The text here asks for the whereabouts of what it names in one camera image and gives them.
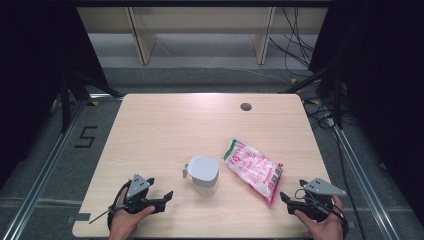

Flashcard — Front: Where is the bundle of black cables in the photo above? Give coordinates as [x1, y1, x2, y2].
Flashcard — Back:
[268, 6, 316, 69]

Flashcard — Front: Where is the pink printed plastic bag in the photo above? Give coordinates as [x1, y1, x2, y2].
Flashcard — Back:
[223, 138, 284, 207]

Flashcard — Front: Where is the beige wooden desk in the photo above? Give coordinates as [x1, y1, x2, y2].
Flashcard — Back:
[76, 6, 329, 66]

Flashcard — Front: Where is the person's right hand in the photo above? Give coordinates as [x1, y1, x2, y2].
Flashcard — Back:
[293, 194, 346, 240]

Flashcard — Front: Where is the black metal stand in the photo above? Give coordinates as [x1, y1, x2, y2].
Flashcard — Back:
[279, 61, 345, 130]
[59, 69, 125, 134]

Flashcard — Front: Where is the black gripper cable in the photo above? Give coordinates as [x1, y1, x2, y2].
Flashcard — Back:
[88, 179, 133, 231]
[294, 188, 350, 239]

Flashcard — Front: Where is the black curtain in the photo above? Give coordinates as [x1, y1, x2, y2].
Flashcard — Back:
[308, 0, 424, 229]
[0, 0, 109, 188]

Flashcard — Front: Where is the person's left hand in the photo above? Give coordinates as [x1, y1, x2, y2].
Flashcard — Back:
[108, 188, 156, 240]

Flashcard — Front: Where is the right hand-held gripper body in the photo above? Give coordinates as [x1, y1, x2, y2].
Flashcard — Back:
[286, 177, 347, 223]

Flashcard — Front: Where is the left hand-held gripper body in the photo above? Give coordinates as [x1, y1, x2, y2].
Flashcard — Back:
[114, 173, 168, 215]

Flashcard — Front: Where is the aluminium floor rail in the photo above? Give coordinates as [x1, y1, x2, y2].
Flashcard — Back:
[332, 125, 398, 240]
[0, 96, 88, 240]

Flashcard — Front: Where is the white floor cable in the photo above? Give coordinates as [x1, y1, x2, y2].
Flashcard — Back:
[154, 36, 289, 85]

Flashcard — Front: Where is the black floor cable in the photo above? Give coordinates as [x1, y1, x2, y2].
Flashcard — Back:
[304, 98, 369, 240]

